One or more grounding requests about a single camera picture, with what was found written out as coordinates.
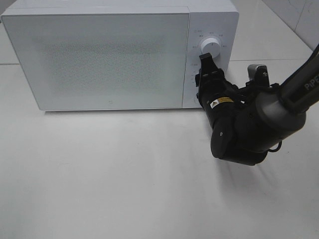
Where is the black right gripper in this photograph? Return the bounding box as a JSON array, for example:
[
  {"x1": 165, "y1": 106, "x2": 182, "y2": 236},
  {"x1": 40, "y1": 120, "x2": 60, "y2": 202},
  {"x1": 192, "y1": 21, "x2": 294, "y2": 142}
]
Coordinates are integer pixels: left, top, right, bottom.
[{"x1": 195, "y1": 53, "x2": 246, "y2": 108}]

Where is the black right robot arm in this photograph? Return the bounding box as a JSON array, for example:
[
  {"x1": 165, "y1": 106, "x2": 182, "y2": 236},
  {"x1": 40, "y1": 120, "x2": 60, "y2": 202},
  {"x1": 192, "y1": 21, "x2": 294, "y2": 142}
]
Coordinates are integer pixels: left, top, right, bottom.
[{"x1": 195, "y1": 49, "x2": 319, "y2": 166}]

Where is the upper white power knob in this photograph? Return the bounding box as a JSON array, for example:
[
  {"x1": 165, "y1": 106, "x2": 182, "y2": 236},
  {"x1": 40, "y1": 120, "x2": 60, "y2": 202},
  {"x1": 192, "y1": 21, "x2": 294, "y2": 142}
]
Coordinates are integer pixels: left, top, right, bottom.
[{"x1": 200, "y1": 36, "x2": 221, "y2": 58}]

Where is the white microwave oven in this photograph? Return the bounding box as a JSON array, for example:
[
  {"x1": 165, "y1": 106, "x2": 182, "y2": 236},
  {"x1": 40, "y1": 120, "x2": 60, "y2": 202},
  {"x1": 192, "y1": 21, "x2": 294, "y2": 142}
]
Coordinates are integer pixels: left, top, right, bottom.
[{"x1": 0, "y1": 0, "x2": 239, "y2": 111}]

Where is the black camera cable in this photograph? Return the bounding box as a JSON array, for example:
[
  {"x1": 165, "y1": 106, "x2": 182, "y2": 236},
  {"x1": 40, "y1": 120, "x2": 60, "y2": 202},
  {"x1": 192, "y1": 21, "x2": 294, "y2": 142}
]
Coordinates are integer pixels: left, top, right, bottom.
[{"x1": 266, "y1": 140, "x2": 284, "y2": 154}]

